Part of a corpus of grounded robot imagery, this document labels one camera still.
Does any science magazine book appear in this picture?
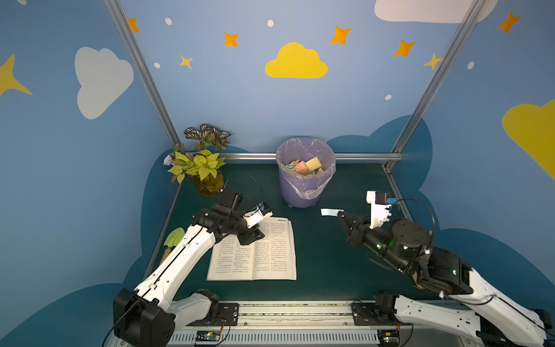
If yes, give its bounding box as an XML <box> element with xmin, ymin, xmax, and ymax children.
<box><xmin>207</xmin><ymin>217</ymin><xmax>297</xmax><ymax>281</ymax></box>

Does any aluminium frame post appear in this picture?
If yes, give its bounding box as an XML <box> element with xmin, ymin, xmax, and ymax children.
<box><xmin>103</xmin><ymin>0</ymin><xmax>182</xmax><ymax>145</ymax></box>
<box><xmin>384</xmin><ymin>0</ymin><xmax>489</xmax><ymax>174</ymax></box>

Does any aluminium frame right post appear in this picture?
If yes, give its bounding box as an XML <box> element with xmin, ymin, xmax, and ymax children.
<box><xmin>384</xmin><ymin>0</ymin><xmax>489</xmax><ymax>174</ymax></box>

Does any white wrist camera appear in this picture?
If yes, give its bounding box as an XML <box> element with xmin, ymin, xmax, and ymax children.
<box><xmin>243</xmin><ymin>202</ymin><xmax>273</xmax><ymax>228</ymax></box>
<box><xmin>366</xmin><ymin>191</ymin><xmax>397</xmax><ymax>229</ymax></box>

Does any discarded sticky notes pile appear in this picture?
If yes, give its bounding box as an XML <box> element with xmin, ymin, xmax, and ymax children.
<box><xmin>286</xmin><ymin>157</ymin><xmax>324</xmax><ymax>176</ymax></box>

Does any aluminium frame back bar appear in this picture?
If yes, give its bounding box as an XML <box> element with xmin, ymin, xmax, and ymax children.
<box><xmin>221</xmin><ymin>153</ymin><xmax>403</xmax><ymax>163</ymax></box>

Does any green trowel wooden handle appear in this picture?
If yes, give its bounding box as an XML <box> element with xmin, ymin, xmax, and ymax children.
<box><xmin>160</xmin><ymin>228</ymin><xmax>185</xmax><ymax>263</ymax></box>

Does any purple trash bin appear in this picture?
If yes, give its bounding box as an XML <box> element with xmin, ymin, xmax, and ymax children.
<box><xmin>278</xmin><ymin>136</ymin><xmax>335</xmax><ymax>209</ymax></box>

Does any aluminium frame left post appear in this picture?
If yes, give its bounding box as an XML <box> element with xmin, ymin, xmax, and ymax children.
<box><xmin>103</xmin><ymin>0</ymin><xmax>182</xmax><ymax>145</ymax></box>

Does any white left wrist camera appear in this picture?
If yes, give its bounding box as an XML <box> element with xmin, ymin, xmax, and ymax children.
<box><xmin>243</xmin><ymin>202</ymin><xmax>273</xmax><ymax>228</ymax></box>

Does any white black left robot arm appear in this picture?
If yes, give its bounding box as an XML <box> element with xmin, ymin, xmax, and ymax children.
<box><xmin>108</xmin><ymin>189</ymin><xmax>273</xmax><ymax>346</ymax></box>

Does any translucent bin liner bag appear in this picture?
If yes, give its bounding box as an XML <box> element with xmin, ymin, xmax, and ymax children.
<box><xmin>275</xmin><ymin>136</ymin><xmax>338</xmax><ymax>201</ymax></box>

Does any potted green plant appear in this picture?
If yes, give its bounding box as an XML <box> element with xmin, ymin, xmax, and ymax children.
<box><xmin>163</xmin><ymin>124</ymin><xmax>231</xmax><ymax>197</ymax></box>

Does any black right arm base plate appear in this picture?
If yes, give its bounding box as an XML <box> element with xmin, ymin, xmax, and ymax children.
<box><xmin>350</xmin><ymin>300</ymin><xmax>410</xmax><ymax>327</ymax></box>

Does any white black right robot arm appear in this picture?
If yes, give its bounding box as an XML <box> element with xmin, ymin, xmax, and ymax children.
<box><xmin>338</xmin><ymin>211</ymin><xmax>554</xmax><ymax>346</ymax></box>

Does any left green circuit board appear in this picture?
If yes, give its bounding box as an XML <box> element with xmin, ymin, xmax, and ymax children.
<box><xmin>195</xmin><ymin>331</ymin><xmax>221</xmax><ymax>343</ymax></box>

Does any light blue sticky note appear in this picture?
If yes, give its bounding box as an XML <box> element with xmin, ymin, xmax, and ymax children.
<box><xmin>321</xmin><ymin>208</ymin><xmax>343</xmax><ymax>217</ymax></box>

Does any right green circuit board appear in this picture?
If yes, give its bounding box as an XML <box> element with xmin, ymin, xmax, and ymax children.
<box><xmin>378</xmin><ymin>331</ymin><xmax>400</xmax><ymax>347</ymax></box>

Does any green circuit board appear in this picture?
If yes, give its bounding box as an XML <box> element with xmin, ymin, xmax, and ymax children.
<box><xmin>378</xmin><ymin>331</ymin><xmax>400</xmax><ymax>347</ymax></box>
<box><xmin>195</xmin><ymin>331</ymin><xmax>221</xmax><ymax>343</ymax></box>

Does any aluminium front rail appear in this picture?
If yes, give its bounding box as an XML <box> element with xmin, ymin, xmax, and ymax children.
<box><xmin>106</xmin><ymin>300</ymin><xmax>486</xmax><ymax>347</ymax></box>

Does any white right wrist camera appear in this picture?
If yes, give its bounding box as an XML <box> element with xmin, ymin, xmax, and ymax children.
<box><xmin>366</xmin><ymin>191</ymin><xmax>397</xmax><ymax>229</ymax></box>

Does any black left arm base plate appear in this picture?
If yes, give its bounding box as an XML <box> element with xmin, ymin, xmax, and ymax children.
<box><xmin>202</xmin><ymin>302</ymin><xmax>240</xmax><ymax>326</ymax></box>

